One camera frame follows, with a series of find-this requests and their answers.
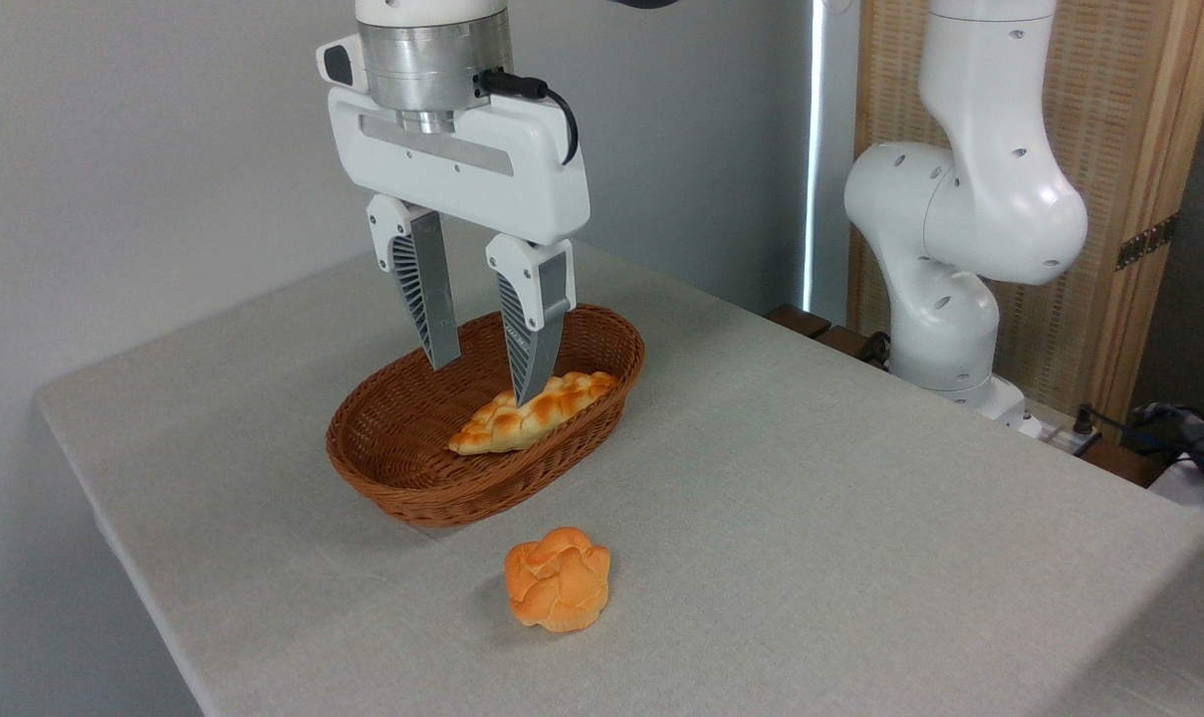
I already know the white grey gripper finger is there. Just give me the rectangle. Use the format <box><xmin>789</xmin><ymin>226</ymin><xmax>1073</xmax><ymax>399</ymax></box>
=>
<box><xmin>366</xmin><ymin>194</ymin><xmax>462</xmax><ymax>371</ymax></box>
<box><xmin>485</xmin><ymin>234</ymin><xmax>576</xmax><ymax>407</ymax></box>

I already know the round knotted bread bun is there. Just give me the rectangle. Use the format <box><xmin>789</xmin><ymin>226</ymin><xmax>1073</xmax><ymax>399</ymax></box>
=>
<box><xmin>504</xmin><ymin>527</ymin><xmax>612</xmax><ymax>633</ymax></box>

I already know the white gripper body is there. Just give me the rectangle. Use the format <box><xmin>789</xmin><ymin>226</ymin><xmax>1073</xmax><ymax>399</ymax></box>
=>
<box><xmin>328</xmin><ymin>88</ymin><xmax>592</xmax><ymax>247</ymax></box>

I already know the black power plug and cable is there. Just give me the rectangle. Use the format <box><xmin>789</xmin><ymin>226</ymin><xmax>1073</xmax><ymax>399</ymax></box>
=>
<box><xmin>1072</xmin><ymin>402</ymin><xmax>1204</xmax><ymax>459</ymax></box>

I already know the wooden rattan folding screen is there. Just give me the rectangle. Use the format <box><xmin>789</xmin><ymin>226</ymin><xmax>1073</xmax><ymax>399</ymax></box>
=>
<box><xmin>850</xmin><ymin>0</ymin><xmax>1204</xmax><ymax>429</ymax></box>

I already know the vertical white light strip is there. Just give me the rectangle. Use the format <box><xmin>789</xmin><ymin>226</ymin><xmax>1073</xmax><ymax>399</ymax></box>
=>
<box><xmin>803</xmin><ymin>0</ymin><xmax>828</xmax><ymax>315</ymax></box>

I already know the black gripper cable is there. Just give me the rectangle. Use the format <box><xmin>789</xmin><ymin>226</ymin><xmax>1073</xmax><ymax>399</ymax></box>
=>
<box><xmin>477</xmin><ymin>68</ymin><xmax>581</xmax><ymax>166</ymax></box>

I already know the brown wicker oval basket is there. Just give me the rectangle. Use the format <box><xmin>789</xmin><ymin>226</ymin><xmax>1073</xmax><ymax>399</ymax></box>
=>
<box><xmin>325</xmin><ymin>304</ymin><xmax>647</xmax><ymax>529</ymax></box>

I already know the metal screen hinge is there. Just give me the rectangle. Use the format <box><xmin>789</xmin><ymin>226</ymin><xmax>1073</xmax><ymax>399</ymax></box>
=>
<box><xmin>1115</xmin><ymin>214</ymin><xmax>1179</xmax><ymax>272</ymax></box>

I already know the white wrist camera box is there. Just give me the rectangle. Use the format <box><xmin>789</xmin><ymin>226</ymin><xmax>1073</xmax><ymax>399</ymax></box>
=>
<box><xmin>316</xmin><ymin>35</ymin><xmax>370</xmax><ymax>96</ymax></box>

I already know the long braided bread loaf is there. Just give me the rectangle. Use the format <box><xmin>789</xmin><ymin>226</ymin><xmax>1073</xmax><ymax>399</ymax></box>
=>
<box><xmin>447</xmin><ymin>370</ymin><xmax>619</xmax><ymax>456</ymax></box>

